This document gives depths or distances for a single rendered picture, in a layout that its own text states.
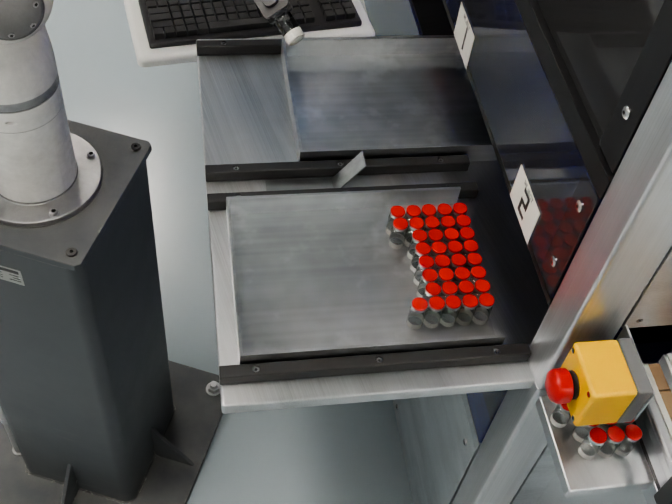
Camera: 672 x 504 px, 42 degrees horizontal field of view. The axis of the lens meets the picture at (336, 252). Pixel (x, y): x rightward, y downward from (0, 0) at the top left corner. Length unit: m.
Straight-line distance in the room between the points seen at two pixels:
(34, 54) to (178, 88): 1.63
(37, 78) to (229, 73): 0.41
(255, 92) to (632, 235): 0.73
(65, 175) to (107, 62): 1.60
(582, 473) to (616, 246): 0.32
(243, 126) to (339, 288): 0.34
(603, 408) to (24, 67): 0.79
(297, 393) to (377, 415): 1.01
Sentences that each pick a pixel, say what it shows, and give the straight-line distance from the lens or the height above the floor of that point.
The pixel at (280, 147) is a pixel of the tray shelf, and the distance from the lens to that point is 1.36.
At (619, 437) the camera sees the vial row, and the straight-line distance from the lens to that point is 1.12.
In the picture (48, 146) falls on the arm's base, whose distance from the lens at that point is 1.25.
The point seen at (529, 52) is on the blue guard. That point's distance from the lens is 1.14.
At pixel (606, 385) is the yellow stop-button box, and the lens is 1.01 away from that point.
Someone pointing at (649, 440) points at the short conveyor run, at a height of 0.91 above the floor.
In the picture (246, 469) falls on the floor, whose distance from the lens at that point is 2.02.
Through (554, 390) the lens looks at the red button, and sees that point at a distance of 1.02.
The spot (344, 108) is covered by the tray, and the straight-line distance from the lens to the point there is 1.43.
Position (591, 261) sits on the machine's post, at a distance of 0.99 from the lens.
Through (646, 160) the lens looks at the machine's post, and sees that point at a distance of 0.88.
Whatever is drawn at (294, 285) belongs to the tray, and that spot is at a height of 0.88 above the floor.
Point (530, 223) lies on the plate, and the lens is 1.14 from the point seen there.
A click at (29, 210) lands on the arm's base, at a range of 1.32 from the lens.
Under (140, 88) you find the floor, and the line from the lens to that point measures 2.79.
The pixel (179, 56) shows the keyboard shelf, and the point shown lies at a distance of 1.64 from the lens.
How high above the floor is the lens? 1.84
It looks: 51 degrees down
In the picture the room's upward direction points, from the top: 8 degrees clockwise
